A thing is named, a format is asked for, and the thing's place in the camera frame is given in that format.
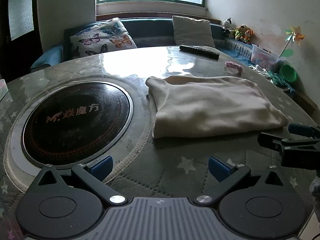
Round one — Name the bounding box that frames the dark door with frosted glass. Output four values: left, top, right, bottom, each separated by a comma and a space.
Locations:
0, 0, 43, 82

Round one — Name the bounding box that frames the blue cushion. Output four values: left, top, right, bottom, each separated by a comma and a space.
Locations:
30, 45, 64, 68

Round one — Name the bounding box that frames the beige pillow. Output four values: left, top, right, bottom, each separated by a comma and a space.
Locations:
172, 15, 216, 48

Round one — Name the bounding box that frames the clear plastic container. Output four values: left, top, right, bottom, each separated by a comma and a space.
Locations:
251, 44, 279, 67

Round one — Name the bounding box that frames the tissue box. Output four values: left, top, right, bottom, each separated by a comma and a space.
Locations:
0, 79, 9, 100

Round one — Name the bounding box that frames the pink hair clip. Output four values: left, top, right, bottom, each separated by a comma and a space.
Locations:
225, 61, 243, 75

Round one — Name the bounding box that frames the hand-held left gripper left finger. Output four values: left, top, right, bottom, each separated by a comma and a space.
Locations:
31, 155, 127, 207

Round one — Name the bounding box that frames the yellow green plush toy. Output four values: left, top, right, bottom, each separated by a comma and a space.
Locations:
235, 24, 248, 42

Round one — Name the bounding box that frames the person's right forearm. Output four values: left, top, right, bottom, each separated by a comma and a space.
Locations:
309, 171, 320, 220

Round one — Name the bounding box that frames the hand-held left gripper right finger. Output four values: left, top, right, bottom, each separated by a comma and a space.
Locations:
194, 156, 288, 207

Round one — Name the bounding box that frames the teal crumpled cloth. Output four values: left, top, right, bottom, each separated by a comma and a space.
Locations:
269, 71, 297, 94

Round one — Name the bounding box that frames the black remote control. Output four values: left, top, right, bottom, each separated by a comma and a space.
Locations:
179, 44, 220, 60

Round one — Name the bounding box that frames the butterfly print pillow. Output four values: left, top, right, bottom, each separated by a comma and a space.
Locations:
69, 17, 138, 59

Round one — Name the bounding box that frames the colourful pinwheel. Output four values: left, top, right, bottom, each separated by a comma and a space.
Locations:
279, 26, 306, 58

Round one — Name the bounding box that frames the round black induction cooktop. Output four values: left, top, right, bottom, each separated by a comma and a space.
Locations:
20, 81, 134, 168

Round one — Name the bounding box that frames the black and white plush toy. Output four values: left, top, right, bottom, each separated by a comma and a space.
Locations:
222, 17, 233, 34

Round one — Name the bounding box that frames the teal sofa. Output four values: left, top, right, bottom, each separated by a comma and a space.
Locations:
30, 17, 258, 72

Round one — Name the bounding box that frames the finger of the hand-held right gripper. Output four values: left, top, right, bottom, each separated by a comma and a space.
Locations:
257, 132, 320, 153
287, 123, 320, 138

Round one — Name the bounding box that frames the cream shirt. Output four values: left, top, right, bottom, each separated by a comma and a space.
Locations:
145, 74, 289, 139

